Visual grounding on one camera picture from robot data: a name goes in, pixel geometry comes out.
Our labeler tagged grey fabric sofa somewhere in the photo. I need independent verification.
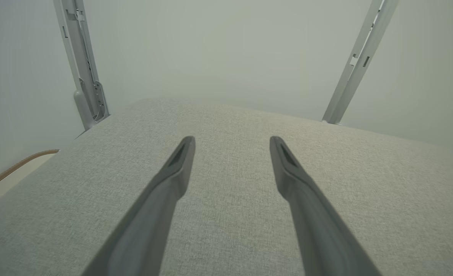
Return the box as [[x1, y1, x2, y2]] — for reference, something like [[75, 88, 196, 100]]
[[0, 98, 453, 276]]

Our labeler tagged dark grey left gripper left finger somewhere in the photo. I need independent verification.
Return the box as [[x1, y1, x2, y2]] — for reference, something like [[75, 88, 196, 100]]
[[81, 136, 196, 276]]

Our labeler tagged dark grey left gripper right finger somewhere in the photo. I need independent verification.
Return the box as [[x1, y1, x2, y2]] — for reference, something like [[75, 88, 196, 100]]
[[269, 136, 382, 276]]

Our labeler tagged straight grey partition post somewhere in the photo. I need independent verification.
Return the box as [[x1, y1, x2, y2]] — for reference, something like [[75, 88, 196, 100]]
[[322, 0, 400, 125]]

